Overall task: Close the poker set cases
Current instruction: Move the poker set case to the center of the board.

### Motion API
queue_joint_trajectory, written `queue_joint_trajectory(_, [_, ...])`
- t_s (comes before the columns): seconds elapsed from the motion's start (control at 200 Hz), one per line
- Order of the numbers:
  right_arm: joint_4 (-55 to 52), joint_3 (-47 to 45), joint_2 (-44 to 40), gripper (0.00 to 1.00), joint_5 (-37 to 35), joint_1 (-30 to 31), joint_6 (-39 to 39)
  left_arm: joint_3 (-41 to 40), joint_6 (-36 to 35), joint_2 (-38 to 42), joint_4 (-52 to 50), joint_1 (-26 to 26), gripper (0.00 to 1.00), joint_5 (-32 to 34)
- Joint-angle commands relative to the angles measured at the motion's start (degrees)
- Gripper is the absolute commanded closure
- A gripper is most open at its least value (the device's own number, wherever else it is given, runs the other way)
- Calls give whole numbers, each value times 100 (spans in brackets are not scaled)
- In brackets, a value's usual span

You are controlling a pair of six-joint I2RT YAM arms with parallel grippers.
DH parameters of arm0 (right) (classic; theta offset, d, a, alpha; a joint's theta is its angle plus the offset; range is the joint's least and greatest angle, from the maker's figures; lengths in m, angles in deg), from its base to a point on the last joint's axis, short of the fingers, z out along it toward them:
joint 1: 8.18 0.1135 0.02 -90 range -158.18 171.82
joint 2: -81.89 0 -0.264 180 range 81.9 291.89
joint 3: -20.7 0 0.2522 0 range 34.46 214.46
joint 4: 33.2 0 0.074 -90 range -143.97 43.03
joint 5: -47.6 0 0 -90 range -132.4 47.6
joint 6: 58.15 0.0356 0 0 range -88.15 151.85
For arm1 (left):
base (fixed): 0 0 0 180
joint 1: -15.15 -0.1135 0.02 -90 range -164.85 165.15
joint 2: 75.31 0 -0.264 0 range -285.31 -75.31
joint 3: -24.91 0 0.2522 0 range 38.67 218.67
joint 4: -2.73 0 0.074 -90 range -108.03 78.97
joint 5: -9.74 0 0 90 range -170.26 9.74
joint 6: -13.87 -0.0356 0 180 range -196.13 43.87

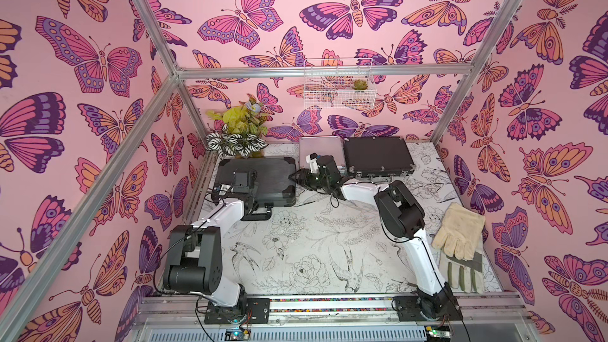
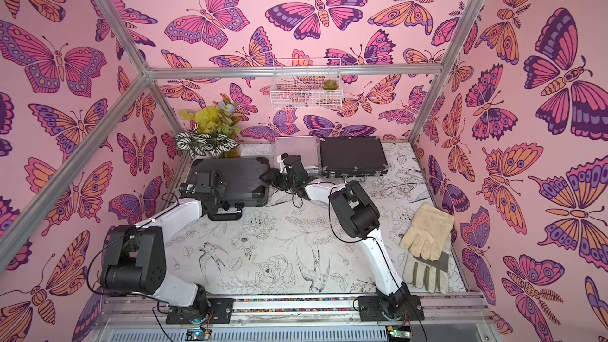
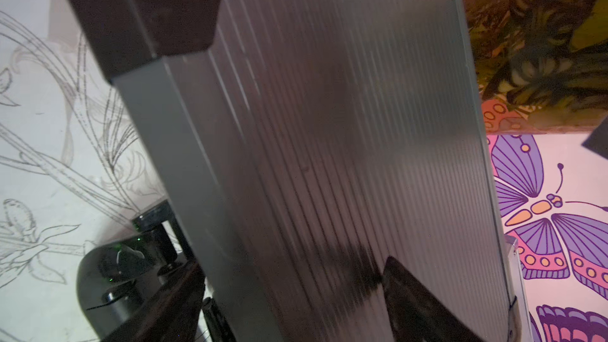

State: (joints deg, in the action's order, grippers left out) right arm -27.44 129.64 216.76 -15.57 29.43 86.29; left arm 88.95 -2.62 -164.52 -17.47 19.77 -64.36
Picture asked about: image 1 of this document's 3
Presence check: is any large black poker case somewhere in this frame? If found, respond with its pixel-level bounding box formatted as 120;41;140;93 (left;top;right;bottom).
212;157;296;222

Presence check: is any small silver poker case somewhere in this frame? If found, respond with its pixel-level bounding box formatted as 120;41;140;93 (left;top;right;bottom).
299;136;346;171

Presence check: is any black medium poker case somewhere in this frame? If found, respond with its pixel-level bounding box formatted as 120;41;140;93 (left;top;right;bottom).
344;137;415;178

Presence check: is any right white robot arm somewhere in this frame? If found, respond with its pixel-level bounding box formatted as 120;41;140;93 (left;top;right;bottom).
289;154;463;321

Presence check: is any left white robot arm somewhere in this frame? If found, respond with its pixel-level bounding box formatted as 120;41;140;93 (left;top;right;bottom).
162;169;257;313

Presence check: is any striped leaf plant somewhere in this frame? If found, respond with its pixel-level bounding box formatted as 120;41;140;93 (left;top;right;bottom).
206;132;269;158

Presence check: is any yellow-green leafy plant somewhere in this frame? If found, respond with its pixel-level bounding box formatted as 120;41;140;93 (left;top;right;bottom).
206;99;269;137

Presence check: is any small green succulent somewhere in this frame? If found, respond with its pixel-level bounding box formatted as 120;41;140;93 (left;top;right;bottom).
351;79;368;91

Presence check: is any beige work glove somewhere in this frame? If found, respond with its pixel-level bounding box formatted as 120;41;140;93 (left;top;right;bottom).
432;204;485;294

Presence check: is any white wire basket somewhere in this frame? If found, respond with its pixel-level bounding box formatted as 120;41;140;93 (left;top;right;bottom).
302;64;377;112

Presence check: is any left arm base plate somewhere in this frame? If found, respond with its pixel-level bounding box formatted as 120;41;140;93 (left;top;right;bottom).
204;298;270;326

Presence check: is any aluminium front rail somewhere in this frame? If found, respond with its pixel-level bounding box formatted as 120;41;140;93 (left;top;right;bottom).
127;292;541;341

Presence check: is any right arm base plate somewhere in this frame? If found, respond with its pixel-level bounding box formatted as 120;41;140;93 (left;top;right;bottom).
391;295;463;322

